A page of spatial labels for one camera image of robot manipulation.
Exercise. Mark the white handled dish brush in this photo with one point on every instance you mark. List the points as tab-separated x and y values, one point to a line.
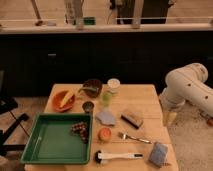
100	157

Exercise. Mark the green spoon in bowl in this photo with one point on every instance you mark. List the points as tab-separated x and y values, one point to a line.
93	89

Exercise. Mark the small dark metal cup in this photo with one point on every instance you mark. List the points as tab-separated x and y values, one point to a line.
88	106

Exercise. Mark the dark brown bowl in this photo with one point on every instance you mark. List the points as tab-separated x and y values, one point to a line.
93	83

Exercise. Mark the dark grape bunch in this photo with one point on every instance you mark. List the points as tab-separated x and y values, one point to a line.
81	129

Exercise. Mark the green plastic tray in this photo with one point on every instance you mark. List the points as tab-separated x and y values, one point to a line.
52	142

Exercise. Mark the blue sponge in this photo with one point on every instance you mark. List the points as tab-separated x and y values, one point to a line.
158	154

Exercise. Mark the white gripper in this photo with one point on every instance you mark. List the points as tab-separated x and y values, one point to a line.
169	116

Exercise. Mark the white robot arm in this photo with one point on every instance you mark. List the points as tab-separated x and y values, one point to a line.
186	84

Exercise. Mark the orange round fruit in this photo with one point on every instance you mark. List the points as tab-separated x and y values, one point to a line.
104	134

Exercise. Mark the light blue cloth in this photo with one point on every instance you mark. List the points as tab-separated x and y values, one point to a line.
106	118

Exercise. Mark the white paper cup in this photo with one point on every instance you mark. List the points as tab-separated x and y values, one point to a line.
113	85

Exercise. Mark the orange bowl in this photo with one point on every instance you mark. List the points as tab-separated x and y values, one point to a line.
57	99

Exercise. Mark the silver fork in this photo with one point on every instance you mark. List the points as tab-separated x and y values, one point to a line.
125	136

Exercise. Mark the yellow banana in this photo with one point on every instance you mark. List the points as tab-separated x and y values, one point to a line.
66	98

